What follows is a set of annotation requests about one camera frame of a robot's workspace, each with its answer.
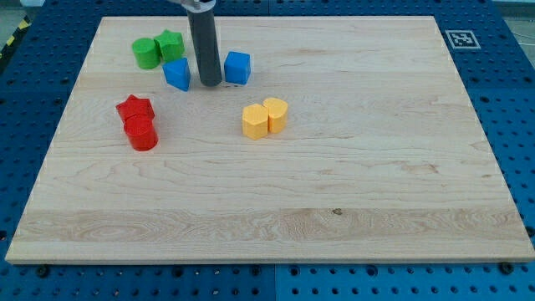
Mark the blue triangle block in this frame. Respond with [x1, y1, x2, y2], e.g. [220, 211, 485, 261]
[162, 58, 191, 92]

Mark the black screw bottom right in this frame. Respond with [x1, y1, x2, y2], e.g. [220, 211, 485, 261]
[499, 262, 514, 275]

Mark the red cylinder block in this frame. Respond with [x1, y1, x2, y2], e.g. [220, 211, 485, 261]
[124, 115, 158, 151]

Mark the white fiducial marker tag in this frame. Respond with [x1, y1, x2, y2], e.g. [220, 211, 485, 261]
[445, 29, 481, 49]

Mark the silver metal rod mount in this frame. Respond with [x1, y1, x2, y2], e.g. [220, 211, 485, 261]
[168, 0, 217, 10]

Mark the green cylinder block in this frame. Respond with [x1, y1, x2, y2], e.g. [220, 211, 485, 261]
[131, 38, 161, 69]

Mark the red star block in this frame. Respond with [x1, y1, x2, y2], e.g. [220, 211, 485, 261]
[115, 94, 155, 123]

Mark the wooden board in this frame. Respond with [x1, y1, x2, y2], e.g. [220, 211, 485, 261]
[6, 16, 534, 265]

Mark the yellow hexagon block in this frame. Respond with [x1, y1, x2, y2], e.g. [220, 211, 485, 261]
[242, 104, 268, 140]

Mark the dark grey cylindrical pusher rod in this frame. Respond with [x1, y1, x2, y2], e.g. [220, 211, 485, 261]
[187, 9, 222, 87]

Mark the blue cube block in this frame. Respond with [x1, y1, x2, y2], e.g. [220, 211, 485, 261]
[224, 51, 251, 85]

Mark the yellow heart block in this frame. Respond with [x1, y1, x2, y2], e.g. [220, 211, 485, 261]
[262, 98, 288, 134]

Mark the black screw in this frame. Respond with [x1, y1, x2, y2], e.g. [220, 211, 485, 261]
[35, 265, 50, 278]
[499, 262, 514, 275]

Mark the green star block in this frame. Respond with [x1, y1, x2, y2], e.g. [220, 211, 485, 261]
[154, 29, 185, 63]

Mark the black screw bottom left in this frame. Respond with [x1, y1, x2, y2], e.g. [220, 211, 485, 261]
[35, 265, 50, 278]

